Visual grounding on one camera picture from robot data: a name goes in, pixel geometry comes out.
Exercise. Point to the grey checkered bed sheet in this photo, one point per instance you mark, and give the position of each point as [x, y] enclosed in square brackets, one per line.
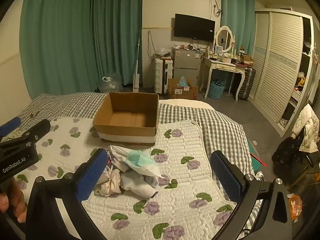
[220, 130]

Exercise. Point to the wide green curtain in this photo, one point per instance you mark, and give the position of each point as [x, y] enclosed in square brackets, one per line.
[75, 35]

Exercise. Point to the silver mini fridge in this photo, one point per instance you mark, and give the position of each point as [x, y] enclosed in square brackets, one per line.
[186, 62]

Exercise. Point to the narrow green curtain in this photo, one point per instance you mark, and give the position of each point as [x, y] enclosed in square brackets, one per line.
[237, 12]

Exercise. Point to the white dressing table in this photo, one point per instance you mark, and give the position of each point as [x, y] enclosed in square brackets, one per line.
[225, 66]

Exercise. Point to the white floral quilt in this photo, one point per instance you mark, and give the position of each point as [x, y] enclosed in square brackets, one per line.
[175, 205]

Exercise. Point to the blue patterned bag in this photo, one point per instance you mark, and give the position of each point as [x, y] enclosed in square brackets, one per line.
[183, 82]

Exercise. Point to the white louvred wardrobe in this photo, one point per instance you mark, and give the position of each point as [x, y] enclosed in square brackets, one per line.
[280, 62]

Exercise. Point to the orange plastic bag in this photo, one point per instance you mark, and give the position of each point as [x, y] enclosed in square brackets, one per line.
[295, 207]

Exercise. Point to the white jacket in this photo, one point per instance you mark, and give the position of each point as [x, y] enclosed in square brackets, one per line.
[308, 125]

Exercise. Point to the oval white vanity mirror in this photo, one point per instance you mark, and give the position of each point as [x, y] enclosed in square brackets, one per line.
[224, 39]

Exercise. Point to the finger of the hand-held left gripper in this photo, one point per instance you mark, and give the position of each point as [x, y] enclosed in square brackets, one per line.
[10, 126]
[37, 131]

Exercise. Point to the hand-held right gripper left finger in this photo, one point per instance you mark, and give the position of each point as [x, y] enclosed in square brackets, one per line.
[91, 177]

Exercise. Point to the clear water bottle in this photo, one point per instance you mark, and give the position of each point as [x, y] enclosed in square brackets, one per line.
[108, 85]

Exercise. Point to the black clothing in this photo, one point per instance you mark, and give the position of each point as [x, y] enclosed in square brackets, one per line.
[287, 155]

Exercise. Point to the black and white printed packet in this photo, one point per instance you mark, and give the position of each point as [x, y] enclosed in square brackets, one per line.
[111, 160]

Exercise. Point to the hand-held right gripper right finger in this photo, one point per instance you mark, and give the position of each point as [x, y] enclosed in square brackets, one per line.
[227, 177]

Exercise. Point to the cream patterned cloth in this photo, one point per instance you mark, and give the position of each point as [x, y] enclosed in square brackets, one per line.
[110, 186]

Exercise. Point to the cream blanket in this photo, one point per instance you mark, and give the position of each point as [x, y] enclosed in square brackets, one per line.
[185, 103]

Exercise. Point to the red stick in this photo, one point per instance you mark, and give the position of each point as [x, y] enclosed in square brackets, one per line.
[258, 160]

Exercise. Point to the dark suitcase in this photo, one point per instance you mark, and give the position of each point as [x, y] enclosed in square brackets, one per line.
[246, 83]

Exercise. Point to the cardboard box with labels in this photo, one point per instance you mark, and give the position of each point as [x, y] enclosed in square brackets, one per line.
[183, 93]

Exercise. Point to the clear plastic bag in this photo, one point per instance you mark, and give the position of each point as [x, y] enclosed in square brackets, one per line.
[162, 53]

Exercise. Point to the person's left hand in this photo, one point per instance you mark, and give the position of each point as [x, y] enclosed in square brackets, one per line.
[13, 200]

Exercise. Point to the blue laundry basket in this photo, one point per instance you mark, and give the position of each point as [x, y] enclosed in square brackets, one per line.
[217, 90]

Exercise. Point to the black wall television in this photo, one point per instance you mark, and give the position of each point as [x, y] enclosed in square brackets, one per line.
[194, 27]

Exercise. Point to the white socks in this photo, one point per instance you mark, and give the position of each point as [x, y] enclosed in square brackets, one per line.
[137, 186]

